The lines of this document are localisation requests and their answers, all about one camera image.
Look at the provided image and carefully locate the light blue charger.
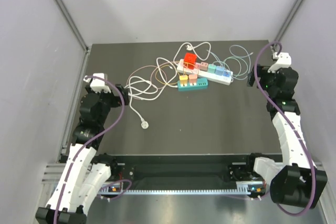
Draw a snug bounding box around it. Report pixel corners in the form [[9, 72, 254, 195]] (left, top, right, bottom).
[[215, 66, 225, 76]]

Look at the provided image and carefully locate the light blue charging cable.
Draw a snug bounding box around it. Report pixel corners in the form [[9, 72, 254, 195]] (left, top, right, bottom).
[[207, 45, 254, 78]]

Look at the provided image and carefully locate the white power strip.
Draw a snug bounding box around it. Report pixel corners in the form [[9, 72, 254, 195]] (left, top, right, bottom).
[[176, 59, 234, 86]]

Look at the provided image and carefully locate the teal power strip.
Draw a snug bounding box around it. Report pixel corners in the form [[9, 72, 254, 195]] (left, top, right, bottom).
[[177, 78, 208, 92]]

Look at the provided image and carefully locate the yellow charging cable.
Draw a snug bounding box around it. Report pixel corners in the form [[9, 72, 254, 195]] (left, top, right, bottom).
[[154, 61, 192, 88]]

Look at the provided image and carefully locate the pink charging cable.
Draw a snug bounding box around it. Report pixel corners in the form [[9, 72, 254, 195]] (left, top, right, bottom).
[[126, 65, 192, 91]]

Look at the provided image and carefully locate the salmon pink charger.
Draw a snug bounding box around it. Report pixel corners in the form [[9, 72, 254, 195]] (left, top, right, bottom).
[[188, 74, 198, 85]]

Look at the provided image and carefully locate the yellow charger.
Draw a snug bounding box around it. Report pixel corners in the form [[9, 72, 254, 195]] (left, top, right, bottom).
[[179, 75, 188, 86]]

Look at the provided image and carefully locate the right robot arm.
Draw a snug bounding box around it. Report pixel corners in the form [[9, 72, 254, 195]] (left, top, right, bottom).
[[245, 65, 328, 209]]

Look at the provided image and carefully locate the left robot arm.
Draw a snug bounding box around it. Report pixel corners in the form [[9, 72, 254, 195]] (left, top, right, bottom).
[[35, 83, 129, 223]]

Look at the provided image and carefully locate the red cube plug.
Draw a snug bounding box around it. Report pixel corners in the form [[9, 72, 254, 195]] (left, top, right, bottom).
[[183, 53, 197, 70]]

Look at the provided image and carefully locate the mint green charger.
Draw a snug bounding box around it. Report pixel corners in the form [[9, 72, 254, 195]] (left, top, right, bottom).
[[207, 64, 216, 73]]

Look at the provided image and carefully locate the dusty pink charger on white strip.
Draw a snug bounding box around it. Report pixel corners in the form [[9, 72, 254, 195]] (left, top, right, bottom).
[[199, 62, 208, 71]]

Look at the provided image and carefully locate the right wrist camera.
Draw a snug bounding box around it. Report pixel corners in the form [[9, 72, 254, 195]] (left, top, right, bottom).
[[268, 52, 292, 73]]

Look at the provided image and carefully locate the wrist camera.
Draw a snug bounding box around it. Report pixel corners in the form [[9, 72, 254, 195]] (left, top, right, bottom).
[[268, 52, 292, 73], [83, 76, 111, 93]]

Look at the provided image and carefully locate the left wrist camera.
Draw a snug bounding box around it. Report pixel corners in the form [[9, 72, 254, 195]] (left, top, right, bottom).
[[83, 76, 111, 93]]

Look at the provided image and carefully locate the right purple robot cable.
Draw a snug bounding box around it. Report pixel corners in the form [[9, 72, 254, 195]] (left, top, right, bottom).
[[254, 41, 318, 214]]

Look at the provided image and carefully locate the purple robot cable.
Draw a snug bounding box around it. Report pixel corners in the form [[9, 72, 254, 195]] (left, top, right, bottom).
[[254, 41, 318, 214], [54, 76, 132, 224]]

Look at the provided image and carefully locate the white cord of teal strip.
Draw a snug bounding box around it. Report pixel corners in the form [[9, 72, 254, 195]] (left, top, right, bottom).
[[124, 57, 179, 130]]

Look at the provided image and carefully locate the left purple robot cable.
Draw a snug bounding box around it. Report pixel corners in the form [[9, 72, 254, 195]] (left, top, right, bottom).
[[54, 76, 132, 224]]

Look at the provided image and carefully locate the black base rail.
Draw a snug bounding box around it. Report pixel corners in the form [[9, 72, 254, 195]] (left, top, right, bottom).
[[92, 153, 263, 191]]

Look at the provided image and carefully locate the white slotted cable duct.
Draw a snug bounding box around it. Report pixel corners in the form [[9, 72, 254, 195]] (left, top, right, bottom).
[[98, 182, 266, 196]]

